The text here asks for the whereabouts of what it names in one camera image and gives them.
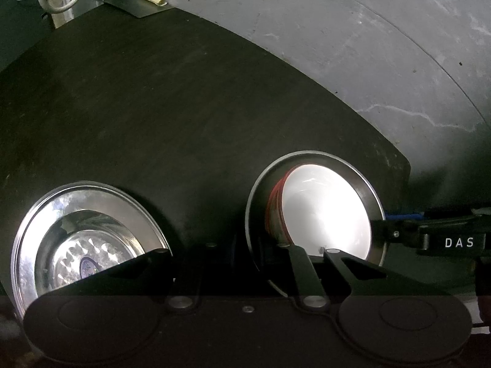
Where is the white bowl red rim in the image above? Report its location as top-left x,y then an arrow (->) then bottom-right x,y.
265,164 -> 372,259

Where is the shiny steel plate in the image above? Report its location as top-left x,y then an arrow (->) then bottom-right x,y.
10,181 -> 171,317

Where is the dark rimmed steel plate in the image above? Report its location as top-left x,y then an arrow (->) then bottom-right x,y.
245,150 -> 387,297

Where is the grey metal sheet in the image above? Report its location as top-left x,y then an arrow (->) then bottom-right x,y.
97,0 -> 172,18

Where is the dark grey flat panel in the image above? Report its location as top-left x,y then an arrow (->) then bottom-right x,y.
0,0 -> 54,70

